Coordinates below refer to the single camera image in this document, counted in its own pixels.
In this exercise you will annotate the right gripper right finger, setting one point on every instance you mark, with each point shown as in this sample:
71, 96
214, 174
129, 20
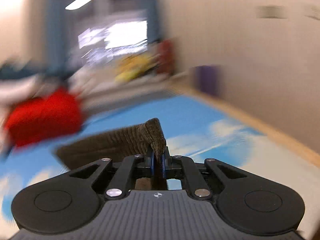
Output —
185, 170

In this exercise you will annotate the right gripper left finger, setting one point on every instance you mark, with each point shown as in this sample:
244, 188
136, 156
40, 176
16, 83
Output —
133, 173

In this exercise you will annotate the dark brown corduroy pants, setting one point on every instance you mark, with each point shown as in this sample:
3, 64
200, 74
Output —
116, 144

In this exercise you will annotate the blue white patterned bedsheet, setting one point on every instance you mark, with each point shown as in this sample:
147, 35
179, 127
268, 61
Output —
191, 128

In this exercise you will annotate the purple bag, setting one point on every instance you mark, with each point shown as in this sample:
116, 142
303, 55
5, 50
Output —
207, 79

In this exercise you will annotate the red folded blanket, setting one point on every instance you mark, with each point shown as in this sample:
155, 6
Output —
43, 118

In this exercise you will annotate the yellow plush toys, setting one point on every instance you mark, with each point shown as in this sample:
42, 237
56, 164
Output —
133, 66

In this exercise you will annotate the dark teal shark plush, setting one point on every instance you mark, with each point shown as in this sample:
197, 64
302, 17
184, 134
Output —
14, 71

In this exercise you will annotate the blue curtain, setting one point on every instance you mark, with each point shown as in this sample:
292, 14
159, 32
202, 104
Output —
55, 37

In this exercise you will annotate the window with railing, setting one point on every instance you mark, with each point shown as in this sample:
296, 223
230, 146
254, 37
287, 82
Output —
99, 30

